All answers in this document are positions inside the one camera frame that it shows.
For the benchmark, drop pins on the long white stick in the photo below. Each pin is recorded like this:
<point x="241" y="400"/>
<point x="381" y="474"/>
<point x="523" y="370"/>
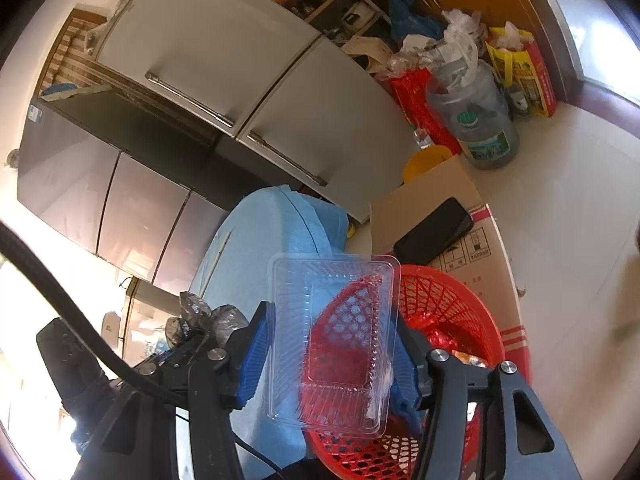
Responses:
<point x="216" y="263"/>

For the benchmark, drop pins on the white plastic bag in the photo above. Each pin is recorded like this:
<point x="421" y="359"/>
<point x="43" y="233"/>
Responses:
<point x="460" y="25"/>
<point x="415" y="55"/>

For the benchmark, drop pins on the cluttered wall shelf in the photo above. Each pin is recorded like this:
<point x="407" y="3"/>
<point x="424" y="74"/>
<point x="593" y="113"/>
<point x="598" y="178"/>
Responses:
<point x="345" y="10"/>

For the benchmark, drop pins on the grey three-drawer refrigerator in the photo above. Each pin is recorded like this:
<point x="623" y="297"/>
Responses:
<point x="75" y="175"/>

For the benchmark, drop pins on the red shopping bag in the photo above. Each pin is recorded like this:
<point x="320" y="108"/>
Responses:
<point x="425" y="105"/>

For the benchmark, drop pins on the yellow plastic bowl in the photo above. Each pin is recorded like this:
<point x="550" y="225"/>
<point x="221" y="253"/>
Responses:
<point x="422" y="165"/>

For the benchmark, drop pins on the silver two-door refrigerator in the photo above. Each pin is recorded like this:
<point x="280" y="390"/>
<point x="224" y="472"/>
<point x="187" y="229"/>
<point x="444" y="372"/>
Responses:
<point x="210" y="35"/>

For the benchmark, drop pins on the woven bamboo blind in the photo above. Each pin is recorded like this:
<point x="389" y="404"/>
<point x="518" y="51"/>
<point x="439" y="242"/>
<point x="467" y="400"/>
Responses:
<point x="65" y="55"/>

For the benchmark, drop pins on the large blue plastic bag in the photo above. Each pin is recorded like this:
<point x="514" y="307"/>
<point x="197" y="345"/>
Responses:
<point x="407" y="15"/>

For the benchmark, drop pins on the cardboard box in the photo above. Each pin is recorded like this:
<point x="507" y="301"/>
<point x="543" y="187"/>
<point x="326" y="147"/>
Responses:
<point x="440" y="195"/>

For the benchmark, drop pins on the clear plastic bottle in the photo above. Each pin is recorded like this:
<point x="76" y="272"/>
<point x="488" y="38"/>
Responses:
<point x="421" y="138"/>

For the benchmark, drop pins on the yellow printed bag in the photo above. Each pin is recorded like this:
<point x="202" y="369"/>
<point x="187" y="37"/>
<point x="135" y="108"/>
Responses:
<point x="535" y="80"/>

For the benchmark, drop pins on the black plastic bag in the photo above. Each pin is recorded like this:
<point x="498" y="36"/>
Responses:
<point x="220" y="320"/>

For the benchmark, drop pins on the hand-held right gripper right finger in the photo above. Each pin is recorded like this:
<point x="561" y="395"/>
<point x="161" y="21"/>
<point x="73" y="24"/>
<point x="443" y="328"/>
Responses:
<point x="407" y="400"/>

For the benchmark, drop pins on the clear plastic tray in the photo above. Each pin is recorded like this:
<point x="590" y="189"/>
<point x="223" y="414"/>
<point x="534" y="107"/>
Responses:
<point x="340" y="340"/>

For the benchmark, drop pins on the blue tablecloth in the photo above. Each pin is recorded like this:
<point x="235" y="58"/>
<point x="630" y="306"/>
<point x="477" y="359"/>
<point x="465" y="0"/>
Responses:
<point x="260" y="240"/>

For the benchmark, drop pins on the large grey water jug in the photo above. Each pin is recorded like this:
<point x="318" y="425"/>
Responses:
<point x="475" y="110"/>

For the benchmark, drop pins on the blue cloth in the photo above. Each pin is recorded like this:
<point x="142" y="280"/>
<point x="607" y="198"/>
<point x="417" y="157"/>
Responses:
<point x="62" y="91"/>

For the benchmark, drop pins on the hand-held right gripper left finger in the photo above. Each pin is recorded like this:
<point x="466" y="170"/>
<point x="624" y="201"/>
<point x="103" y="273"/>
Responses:
<point x="255" y="355"/>

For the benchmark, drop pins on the loose cardboard pieces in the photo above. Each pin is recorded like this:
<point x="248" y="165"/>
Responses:
<point x="367" y="50"/>

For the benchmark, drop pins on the black smartphone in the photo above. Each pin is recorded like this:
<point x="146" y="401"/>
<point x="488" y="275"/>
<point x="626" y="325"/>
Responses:
<point x="432" y="235"/>

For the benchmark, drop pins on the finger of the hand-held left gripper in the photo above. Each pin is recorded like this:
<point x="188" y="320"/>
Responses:
<point x="192" y="346"/>

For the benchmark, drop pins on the red mesh plastic basket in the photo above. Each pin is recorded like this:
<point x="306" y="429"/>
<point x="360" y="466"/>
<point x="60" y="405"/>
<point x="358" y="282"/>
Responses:
<point x="450" y="300"/>

